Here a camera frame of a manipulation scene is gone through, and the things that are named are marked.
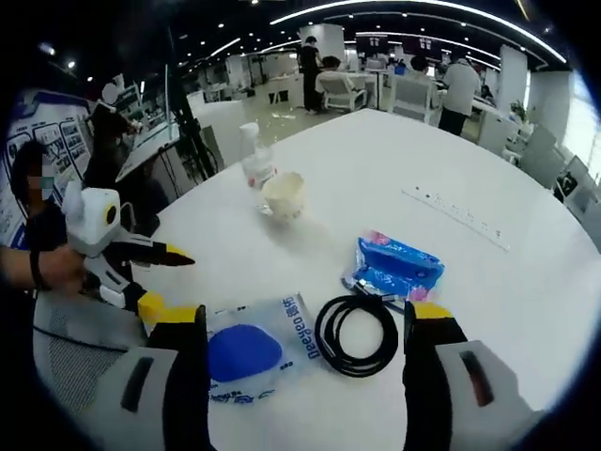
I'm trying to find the grey mesh office chair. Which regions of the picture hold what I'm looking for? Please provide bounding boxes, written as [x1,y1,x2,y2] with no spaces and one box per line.
[31,291,152,425]

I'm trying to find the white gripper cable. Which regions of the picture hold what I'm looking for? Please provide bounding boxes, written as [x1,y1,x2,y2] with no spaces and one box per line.
[119,200,139,234]

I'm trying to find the white power strip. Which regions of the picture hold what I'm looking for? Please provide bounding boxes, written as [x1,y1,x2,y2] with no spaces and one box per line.
[400,186,512,254]

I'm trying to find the wall poster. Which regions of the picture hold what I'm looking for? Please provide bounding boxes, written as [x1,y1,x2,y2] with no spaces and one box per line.
[0,90,94,245]

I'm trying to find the curved ceiling light strip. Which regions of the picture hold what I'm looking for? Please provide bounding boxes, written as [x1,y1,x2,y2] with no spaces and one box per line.
[269,0,569,65]

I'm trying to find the black tripod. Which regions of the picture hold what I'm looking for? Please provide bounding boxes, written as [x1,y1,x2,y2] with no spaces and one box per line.
[164,59,223,182]

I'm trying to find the black cable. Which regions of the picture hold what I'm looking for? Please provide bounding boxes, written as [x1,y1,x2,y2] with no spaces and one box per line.
[314,292,401,379]

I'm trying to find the white table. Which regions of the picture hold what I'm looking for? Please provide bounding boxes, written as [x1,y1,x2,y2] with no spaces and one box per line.
[148,110,601,451]

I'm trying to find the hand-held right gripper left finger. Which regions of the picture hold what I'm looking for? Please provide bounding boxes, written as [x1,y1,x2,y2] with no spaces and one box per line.
[80,303,212,451]

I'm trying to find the white side desk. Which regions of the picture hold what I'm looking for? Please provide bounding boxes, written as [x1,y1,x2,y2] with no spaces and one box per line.
[114,127,185,184]

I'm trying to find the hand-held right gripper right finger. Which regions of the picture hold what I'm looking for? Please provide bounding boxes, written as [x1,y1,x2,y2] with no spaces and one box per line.
[402,300,547,451]

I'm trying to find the clear spray bottle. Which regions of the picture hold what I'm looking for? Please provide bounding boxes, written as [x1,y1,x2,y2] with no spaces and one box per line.
[239,122,279,190]

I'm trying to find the cream paper cup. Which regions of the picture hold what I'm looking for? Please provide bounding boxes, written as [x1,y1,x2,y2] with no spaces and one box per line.
[261,171,306,223]

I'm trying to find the person's left hand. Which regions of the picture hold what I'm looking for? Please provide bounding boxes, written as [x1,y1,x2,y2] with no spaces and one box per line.
[39,243,90,298]

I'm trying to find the blue tissue pack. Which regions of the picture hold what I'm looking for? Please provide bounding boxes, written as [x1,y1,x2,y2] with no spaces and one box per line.
[341,229,447,304]

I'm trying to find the clear bag with blue mask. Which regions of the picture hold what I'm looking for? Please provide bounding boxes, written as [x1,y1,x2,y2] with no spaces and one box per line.
[206,292,324,406]

